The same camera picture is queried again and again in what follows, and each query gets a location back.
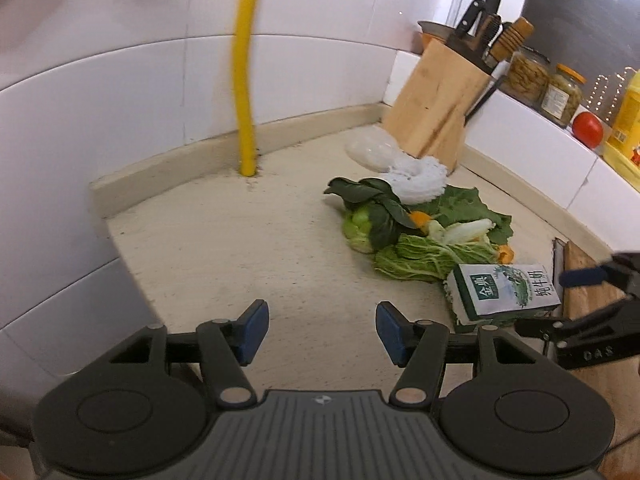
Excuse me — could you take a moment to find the ridged black-handled knife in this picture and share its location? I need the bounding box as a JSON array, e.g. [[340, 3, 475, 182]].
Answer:
[[470, 12, 503, 68]]

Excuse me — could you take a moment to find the pale napa cabbage leaf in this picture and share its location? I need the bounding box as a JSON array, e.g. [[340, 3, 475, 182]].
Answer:
[[375, 232, 501, 283]]

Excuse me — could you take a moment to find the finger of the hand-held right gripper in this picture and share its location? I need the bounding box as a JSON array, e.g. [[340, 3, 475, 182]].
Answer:
[[515, 296, 640, 350], [560, 252, 640, 305]]

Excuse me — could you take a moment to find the wooden cutting board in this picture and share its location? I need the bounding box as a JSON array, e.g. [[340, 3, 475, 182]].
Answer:
[[550, 237, 640, 480]]

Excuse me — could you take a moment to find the large green leaf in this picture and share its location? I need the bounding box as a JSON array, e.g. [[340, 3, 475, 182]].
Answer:
[[414, 185, 515, 242]]

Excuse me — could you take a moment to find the smooth black-handled knife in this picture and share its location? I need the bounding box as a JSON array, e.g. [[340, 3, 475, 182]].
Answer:
[[452, 0, 488, 42]]

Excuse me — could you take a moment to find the white foam fruit net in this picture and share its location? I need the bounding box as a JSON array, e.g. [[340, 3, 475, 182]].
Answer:
[[377, 156, 447, 206]]

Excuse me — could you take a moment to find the clear plastic bag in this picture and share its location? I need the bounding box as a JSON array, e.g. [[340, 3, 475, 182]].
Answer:
[[345, 127, 407, 171]]

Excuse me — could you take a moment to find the wooden-handled knife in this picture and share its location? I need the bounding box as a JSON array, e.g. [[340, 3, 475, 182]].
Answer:
[[487, 16, 535, 64]]

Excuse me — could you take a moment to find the white-stemmed vegetable leaf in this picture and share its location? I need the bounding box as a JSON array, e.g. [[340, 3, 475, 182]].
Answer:
[[425, 217, 496, 247]]

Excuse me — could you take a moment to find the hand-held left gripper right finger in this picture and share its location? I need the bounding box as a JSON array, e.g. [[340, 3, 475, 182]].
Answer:
[[376, 301, 571, 407]]

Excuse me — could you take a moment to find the yellow pipe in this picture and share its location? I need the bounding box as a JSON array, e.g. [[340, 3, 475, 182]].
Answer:
[[231, 0, 266, 178]]

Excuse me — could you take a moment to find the dark green bok choy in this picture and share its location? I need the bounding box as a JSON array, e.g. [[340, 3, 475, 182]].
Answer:
[[324, 176, 417, 254]]

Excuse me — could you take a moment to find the wooden knife block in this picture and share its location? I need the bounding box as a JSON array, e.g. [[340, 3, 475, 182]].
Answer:
[[382, 39, 493, 173]]

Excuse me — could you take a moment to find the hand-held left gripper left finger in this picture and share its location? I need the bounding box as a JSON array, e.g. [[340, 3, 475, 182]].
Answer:
[[75, 300, 271, 408]]

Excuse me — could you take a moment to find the yellow oil bottle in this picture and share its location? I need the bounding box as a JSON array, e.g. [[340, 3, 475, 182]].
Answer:
[[602, 67, 640, 186]]

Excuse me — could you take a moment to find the glass jar of pale pickles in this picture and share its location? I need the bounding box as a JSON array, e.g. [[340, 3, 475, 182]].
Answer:
[[505, 46, 551, 108]]

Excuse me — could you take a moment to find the red tomato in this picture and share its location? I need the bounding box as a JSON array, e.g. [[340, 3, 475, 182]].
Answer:
[[571, 111, 605, 149]]

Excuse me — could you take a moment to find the green white milk carton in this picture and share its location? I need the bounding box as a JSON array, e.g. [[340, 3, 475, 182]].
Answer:
[[442, 262, 562, 333]]

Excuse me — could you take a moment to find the orange-lidded glass jar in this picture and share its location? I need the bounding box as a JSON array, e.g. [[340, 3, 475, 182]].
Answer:
[[540, 63, 587, 127]]

